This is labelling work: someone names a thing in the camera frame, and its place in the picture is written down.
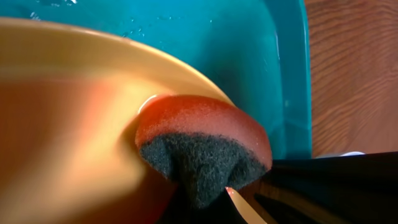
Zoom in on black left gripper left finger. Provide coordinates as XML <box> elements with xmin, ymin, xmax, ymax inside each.
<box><xmin>156</xmin><ymin>187</ymin><xmax>247</xmax><ymax>224</ymax></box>

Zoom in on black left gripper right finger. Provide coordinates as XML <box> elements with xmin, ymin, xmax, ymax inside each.
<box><xmin>242</xmin><ymin>152</ymin><xmax>397</xmax><ymax>223</ymax></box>

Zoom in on orange sponge with dark scourer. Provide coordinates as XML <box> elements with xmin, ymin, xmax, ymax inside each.
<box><xmin>135</xmin><ymin>95</ymin><xmax>272</xmax><ymax>208</ymax></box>

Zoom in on yellow plate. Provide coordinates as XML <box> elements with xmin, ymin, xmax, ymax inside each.
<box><xmin>1</xmin><ymin>18</ymin><xmax>235</xmax><ymax>223</ymax></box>

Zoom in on teal plastic tray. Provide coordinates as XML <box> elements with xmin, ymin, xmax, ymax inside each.
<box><xmin>1</xmin><ymin>0</ymin><xmax>312</xmax><ymax>159</ymax></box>

